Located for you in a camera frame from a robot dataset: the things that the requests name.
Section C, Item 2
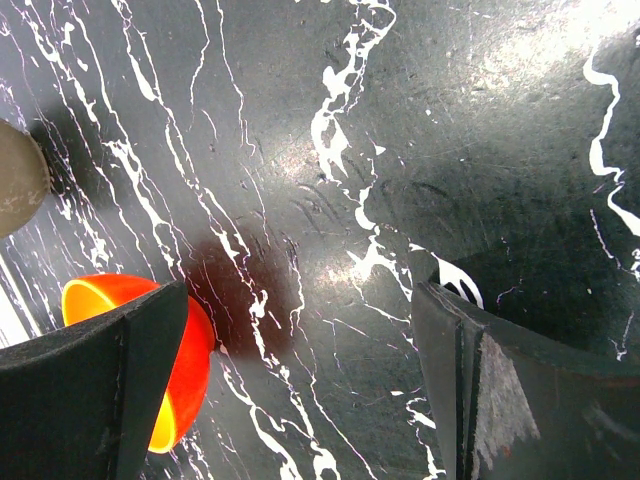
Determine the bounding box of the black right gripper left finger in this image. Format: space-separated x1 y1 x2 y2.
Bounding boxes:
1 282 187 479

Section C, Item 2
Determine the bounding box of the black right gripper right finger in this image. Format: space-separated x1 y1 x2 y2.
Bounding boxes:
411 283 639 479

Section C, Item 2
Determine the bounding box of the orange plastic bowl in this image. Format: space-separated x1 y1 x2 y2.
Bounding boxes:
61 273 216 454

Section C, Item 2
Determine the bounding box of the beige bowl black interior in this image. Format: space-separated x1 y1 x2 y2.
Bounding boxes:
1 120 51 238

